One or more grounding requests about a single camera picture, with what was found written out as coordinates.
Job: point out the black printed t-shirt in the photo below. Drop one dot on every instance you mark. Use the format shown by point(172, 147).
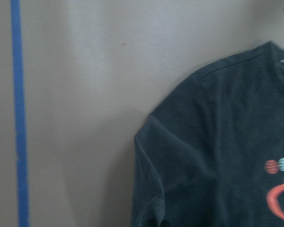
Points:
point(212, 153)

